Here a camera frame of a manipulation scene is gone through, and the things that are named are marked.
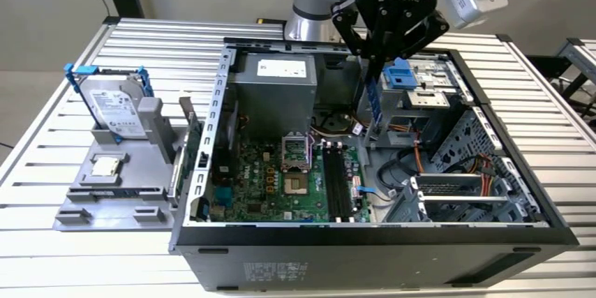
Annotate grey slatted side table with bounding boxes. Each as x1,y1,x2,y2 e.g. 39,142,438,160
551,36,596,119

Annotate black RAM slot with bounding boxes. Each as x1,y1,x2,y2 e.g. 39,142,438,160
320,140,339,223
339,140,358,223
327,140,344,223
332,140,351,223

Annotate hard disk in blue carrier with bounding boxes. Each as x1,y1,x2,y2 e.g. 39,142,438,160
64,64,155,144

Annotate orange data wire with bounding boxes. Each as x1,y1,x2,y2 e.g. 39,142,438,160
412,129,426,173

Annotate thin metal locking lever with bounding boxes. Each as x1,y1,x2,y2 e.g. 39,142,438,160
304,132,314,173

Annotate yellow white wire bundle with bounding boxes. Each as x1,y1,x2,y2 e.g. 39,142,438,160
310,112,370,138

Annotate CPU socket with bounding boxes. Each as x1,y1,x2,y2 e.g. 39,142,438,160
283,170,311,197

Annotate blue plastic bay latch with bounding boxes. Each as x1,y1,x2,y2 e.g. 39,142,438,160
382,57,415,90

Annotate grey metal drive bay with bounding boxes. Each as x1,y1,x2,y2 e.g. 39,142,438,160
360,52,470,147

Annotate silver CPU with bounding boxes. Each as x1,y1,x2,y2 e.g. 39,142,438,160
91,157,120,177

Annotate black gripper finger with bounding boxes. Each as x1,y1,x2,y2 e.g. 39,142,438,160
330,0,376,68
380,11,451,68

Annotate grey power supply unit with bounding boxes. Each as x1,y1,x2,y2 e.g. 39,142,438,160
227,52,320,140

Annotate black case fan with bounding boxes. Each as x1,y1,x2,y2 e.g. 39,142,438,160
212,100,243,187

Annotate green motherboard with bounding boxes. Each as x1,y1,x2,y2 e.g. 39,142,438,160
204,139,376,224

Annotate grey parts rack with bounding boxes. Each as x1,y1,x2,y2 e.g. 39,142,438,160
54,97,206,232

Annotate black open PC case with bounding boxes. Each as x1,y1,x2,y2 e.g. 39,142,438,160
167,36,582,294

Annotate grey metal disk bay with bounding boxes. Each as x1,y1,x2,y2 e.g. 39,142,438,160
384,172,544,224

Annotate red orange yellow wires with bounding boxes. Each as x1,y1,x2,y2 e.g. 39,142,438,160
468,153,499,198

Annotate graphics card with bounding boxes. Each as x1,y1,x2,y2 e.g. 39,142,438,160
170,95,206,208

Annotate RAM stick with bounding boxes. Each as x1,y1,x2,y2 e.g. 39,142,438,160
67,188,168,202
364,62,387,128

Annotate metal socket cover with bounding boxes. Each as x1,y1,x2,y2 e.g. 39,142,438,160
280,132,312,172

